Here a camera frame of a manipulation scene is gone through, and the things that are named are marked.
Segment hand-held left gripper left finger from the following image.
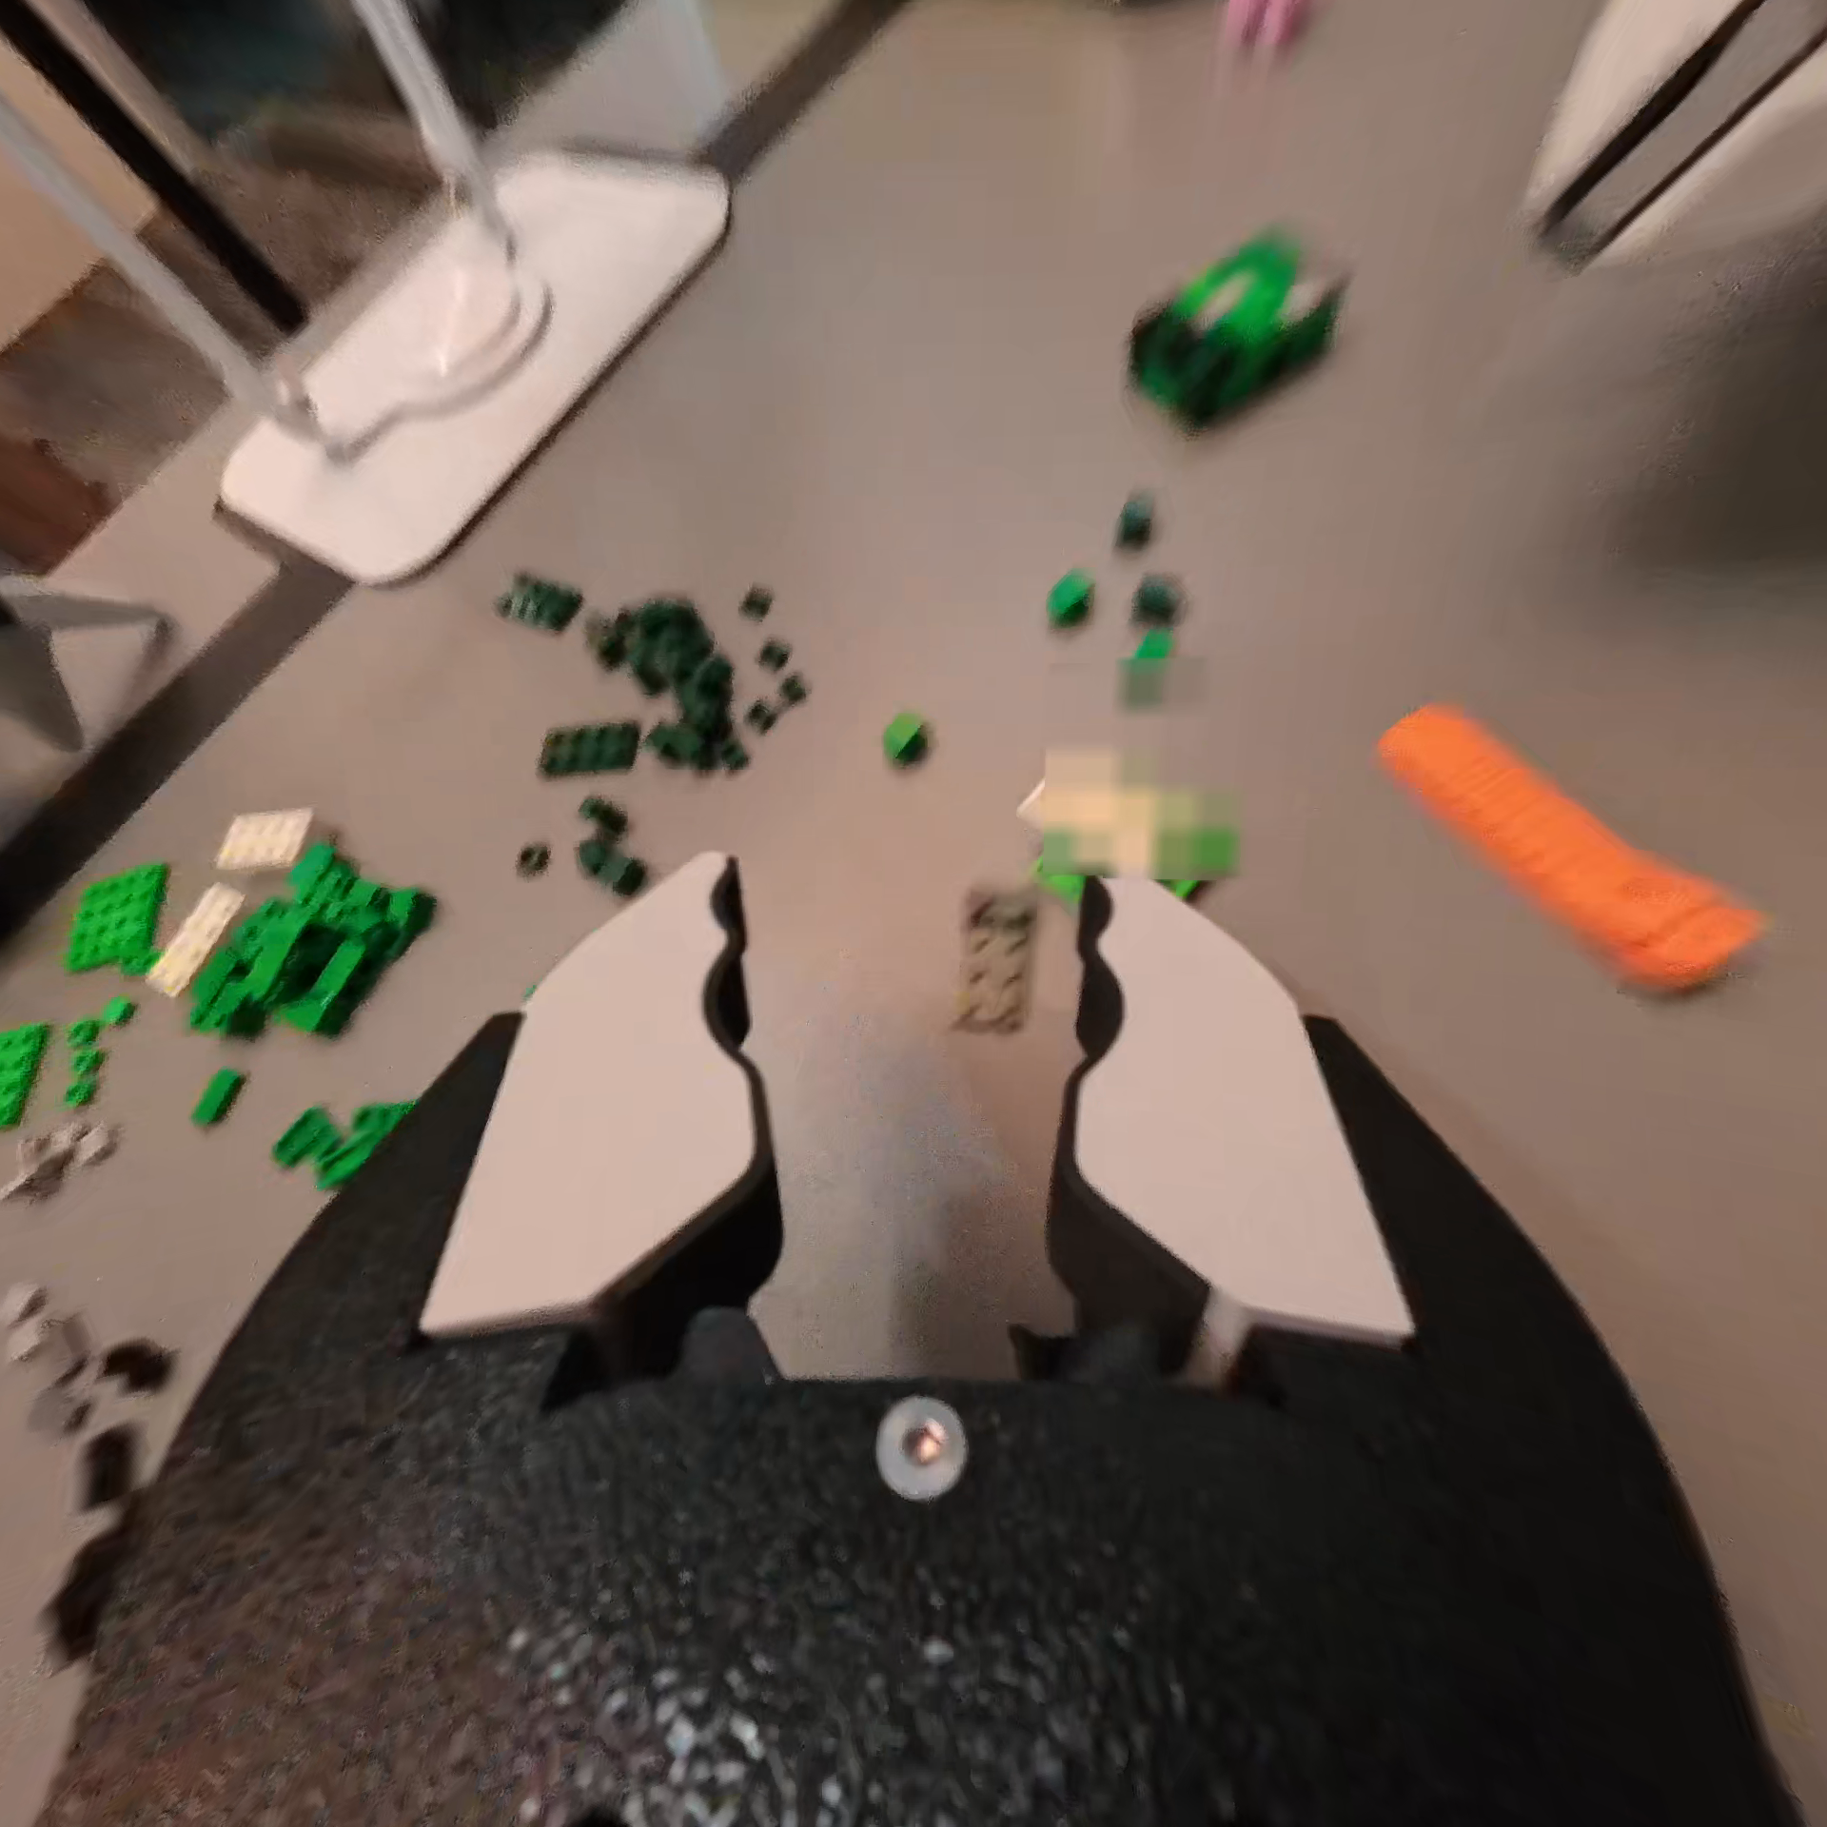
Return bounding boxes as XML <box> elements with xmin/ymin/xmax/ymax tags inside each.
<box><xmin>420</xmin><ymin>853</ymin><xmax>782</xmax><ymax>1344</ymax></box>

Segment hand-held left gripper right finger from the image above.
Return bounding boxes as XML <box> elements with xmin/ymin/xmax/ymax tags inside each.
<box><xmin>1046</xmin><ymin>872</ymin><xmax>1419</xmax><ymax>1348</ymax></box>

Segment dark green lego brick stack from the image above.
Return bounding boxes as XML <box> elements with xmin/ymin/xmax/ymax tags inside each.
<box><xmin>954</xmin><ymin>883</ymin><xmax>1046</xmax><ymax>1037</ymax></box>

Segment green lego base, tan brick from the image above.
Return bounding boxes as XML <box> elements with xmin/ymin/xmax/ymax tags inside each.
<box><xmin>1020</xmin><ymin>746</ymin><xmax>1247</xmax><ymax>906</ymax></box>

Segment pile of bright green lego pieces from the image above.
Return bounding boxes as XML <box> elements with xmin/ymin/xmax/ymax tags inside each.
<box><xmin>0</xmin><ymin>808</ymin><xmax>439</xmax><ymax>1192</ymax></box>

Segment scattered dark green lego pieces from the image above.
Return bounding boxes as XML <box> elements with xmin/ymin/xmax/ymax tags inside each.
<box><xmin>499</xmin><ymin>571</ymin><xmax>819</xmax><ymax>898</ymax></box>

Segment small grey lego pieces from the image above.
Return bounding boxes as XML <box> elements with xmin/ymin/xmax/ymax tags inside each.
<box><xmin>0</xmin><ymin>1114</ymin><xmax>130</xmax><ymax>1439</ymax></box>

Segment small black lego pieces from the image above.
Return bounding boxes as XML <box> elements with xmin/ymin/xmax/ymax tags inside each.
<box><xmin>44</xmin><ymin>1339</ymin><xmax>179</xmax><ymax>1673</ymax></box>

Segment green pixel lego cube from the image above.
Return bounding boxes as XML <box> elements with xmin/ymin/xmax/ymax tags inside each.
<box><xmin>1127</xmin><ymin>234</ymin><xmax>1349</xmax><ymax>434</ymax></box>

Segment orange brick separator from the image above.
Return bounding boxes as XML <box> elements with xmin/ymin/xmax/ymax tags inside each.
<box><xmin>1376</xmin><ymin>702</ymin><xmax>1768</xmax><ymax>999</ymax></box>

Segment white round-cornered base plate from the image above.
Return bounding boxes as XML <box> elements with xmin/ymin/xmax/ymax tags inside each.
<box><xmin>0</xmin><ymin>0</ymin><xmax>734</xmax><ymax>590</ymax></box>

